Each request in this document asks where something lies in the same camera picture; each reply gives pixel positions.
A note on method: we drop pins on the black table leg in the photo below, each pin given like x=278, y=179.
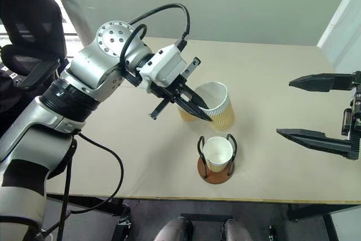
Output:
x=313, y=215

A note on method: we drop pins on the white paper cup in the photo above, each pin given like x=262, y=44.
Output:
x=216, y=155

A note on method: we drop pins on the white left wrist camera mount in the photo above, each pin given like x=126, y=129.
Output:
x=165, y=66

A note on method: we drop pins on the black mesh office chair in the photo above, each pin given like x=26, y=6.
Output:
x=31, y=23

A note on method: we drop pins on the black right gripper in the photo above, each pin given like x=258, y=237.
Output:
x=352, y=117

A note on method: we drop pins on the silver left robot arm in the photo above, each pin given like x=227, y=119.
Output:
x=84, y=66

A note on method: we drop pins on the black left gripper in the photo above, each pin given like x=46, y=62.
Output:
x=172, y=92

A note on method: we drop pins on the ribbed brown paper cup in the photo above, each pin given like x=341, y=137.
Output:
x=222, y=111

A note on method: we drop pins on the grey rounded robot leg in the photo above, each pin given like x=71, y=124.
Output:
x=175, y=229
x=235, y=231

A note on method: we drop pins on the black stand foot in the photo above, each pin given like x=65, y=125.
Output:
x=271, y=232
x=122, y=228

